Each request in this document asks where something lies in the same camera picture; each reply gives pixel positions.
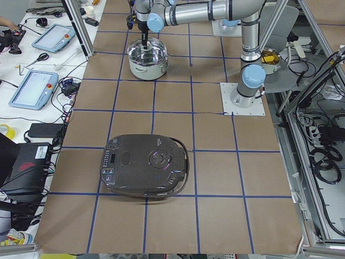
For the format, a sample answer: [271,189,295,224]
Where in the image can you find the grey chair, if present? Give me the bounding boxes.
[260,5,299,52]

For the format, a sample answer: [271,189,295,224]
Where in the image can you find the white paper cup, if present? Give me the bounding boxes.
[84,6,95,18]

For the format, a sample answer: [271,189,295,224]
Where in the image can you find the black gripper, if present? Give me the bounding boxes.
[138,20,148,49]

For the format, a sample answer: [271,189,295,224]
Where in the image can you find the aluminium frame post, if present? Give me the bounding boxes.
[61,0,94,58]

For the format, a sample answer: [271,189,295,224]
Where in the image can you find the steel bowl with food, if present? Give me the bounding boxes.
[261,48,281,75]

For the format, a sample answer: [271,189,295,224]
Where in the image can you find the yellow tape roll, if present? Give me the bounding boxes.
[0,124,16,140]

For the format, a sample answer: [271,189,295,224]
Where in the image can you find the white electric cooking pot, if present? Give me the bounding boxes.
[127,40,170,81]

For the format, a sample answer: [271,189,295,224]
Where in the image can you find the black power adapter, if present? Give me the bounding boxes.
[84,17,99,26]

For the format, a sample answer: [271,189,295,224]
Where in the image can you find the black power brick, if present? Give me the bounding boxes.
[24,123,63,142]

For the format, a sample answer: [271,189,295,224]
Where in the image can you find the lower blue teach pendant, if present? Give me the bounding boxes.
[9,70,59,110]

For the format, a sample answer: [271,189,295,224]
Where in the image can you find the black scissors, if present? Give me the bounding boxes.
[28,52,50,66]

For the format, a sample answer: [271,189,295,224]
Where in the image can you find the blue teach pendant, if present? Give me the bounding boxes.
[9,70,59,110]
[31,24,75,53]

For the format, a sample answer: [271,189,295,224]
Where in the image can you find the black computer box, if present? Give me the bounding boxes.
[1,142,52,215]

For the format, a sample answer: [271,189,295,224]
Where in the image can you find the glass pot lid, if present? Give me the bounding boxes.
[127,38,167,66]

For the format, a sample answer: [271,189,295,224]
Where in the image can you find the black rice cooker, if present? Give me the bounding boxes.
[100,134,190,198]

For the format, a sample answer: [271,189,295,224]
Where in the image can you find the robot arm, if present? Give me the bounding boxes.
[129,1,266,108]

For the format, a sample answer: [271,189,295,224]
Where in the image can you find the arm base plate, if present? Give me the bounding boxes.
[220,83,265,116]
[211,20,242,37]

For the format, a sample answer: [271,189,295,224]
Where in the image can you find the upper blue teach pendant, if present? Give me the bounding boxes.
[31,24,75,53]

